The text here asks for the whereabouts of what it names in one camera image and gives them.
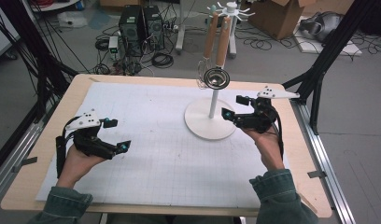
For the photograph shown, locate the white stand legs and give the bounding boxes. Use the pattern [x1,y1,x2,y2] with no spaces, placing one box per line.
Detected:
[175,0,238,60]

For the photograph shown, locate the grey bag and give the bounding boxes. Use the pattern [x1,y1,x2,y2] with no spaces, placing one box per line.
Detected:
[299,11,344,43]

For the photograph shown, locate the whisk with mint green handle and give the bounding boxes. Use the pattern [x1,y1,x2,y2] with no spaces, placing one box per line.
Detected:
[196,4,219,91]

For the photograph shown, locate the white round table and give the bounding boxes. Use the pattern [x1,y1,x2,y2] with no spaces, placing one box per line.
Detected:
[29,0,80,13]

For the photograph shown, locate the right hand-held gripper cable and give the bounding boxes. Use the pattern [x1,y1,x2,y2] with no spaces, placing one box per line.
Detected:
[269,105,285,160]

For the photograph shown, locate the person's left hand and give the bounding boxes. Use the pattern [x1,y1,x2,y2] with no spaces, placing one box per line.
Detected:
[56,145,107,189]

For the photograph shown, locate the grey metal bracket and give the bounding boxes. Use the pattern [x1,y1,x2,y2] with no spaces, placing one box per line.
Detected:
[307,170,328,179]
[12,157,38,174]

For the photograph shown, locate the small white power box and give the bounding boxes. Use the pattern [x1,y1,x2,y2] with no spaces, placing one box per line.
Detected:
[107,35,120,53]

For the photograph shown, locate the metal scoop with wooden handle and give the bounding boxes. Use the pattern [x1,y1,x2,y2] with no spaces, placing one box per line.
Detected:
[203,15,233,91]

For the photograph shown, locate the white utensil rack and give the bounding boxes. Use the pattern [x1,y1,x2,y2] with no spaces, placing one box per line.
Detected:
[184,1,257,141]

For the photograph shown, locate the clear plastic bag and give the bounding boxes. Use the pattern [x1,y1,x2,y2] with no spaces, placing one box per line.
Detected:
[57,11,89,29]

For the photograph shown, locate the aluminium rail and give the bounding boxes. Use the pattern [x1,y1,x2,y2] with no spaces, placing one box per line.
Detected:
[0,99,56,204]
[289,96,356,224]

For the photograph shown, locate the slim black computer tower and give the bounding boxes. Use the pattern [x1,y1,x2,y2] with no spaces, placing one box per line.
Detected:
[143,5,165,50]

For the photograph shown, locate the large black computer tower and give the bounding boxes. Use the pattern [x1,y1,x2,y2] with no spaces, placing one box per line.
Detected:
[118,4,146,59]

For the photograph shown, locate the mesh strainer with wooden handle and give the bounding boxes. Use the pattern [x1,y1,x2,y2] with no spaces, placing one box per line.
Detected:
[197,11,219,83]

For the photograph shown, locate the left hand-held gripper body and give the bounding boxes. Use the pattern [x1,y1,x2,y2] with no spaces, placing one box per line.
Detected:
[63,108,120,161]

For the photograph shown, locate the white grid mat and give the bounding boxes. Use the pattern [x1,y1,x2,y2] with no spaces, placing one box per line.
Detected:
[35,81,300,209]

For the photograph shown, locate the person's right hand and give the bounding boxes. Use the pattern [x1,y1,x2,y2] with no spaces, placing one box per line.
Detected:
[242,127,287,172]

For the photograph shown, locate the coiled black cable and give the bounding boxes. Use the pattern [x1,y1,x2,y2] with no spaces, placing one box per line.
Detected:
[151,51,175,69]

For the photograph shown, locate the black metal frame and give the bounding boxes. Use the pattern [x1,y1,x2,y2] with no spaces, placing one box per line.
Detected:
[0,0,80,125]
[281,0,381,134]

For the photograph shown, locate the open cardboard box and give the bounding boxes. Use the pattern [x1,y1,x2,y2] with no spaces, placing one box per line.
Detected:
[247,0,318,41]

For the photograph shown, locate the white flat board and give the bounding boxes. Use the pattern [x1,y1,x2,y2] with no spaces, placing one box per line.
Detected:
[293,17,363,57]

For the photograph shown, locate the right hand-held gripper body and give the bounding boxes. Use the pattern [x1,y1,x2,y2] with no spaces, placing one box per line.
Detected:
[234,86,301,134]

